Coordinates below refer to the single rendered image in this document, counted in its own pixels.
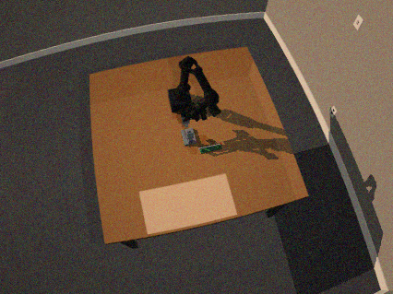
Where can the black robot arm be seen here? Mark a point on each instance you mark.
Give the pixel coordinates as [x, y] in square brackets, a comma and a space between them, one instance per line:
[211, 97]

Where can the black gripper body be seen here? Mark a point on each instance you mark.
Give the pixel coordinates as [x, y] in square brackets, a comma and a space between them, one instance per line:
[196, 109]

